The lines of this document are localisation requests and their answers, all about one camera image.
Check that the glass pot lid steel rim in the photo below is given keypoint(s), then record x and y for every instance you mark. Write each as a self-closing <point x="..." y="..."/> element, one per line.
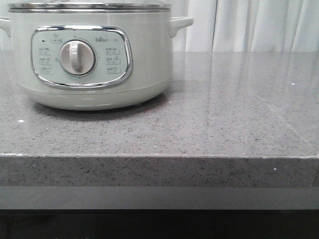
<point x="63" y="6"/>

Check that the pale green electric cooking pot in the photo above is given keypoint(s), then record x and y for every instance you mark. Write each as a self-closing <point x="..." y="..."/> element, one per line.
<point x="119" y="78"/>

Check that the grey pot control dial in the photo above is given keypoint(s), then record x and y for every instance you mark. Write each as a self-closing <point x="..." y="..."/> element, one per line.
<point x="77" y="57"/>

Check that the white curtain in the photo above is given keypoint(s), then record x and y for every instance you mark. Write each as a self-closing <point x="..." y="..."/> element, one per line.
<point x="191" y="25"/>

